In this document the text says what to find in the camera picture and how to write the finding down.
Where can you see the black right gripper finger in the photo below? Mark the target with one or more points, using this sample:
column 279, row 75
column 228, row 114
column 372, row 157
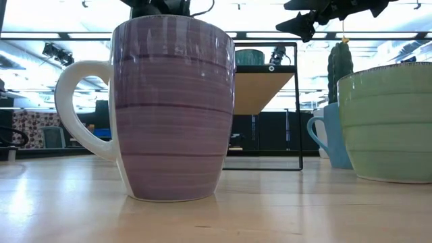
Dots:
column 307, row 5
column 298, row 25

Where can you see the teal mug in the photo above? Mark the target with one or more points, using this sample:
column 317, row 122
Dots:
column 249, row 57

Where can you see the light blue mug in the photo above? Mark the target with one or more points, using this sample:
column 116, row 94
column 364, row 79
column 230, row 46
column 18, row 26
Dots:
column 335, row 141

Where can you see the light green ceramic bowl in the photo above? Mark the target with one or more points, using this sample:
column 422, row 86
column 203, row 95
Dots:
column 388, row 128

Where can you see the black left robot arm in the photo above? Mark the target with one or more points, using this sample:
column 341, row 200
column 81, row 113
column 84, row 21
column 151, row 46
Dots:
column 152, row 6

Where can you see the small yellow hanging tag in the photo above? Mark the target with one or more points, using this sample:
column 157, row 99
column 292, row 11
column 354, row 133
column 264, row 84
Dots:
column 345, row 39

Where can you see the dark green ribbed mug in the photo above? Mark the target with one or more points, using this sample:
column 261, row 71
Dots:
column 341, row 71

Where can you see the black low cabinet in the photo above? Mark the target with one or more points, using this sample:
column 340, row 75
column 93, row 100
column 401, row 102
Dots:
column 270, row 131

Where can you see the black monitor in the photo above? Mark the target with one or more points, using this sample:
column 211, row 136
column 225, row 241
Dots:
column 102, row 113

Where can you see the blue storage bin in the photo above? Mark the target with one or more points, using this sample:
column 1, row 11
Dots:
column 101, row 133

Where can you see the grey office chair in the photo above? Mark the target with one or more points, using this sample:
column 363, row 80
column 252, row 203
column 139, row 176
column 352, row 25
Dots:
column 54, row 137

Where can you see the black overhead frame bar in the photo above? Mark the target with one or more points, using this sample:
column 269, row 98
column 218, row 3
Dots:
column 270, row 35

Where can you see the black frame wooden shelf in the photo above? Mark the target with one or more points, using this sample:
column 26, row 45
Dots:
column 256, row 91

